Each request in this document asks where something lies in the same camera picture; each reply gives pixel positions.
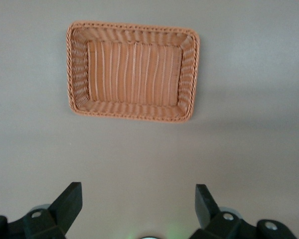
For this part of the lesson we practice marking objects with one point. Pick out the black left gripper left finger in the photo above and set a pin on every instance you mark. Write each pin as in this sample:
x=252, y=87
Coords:
x=62, y=211

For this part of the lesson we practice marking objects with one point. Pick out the brown wicker basket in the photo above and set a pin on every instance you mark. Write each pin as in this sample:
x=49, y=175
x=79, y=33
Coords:
x=134, y=77

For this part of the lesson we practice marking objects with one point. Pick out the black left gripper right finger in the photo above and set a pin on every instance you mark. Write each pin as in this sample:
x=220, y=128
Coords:
x=206, y=209

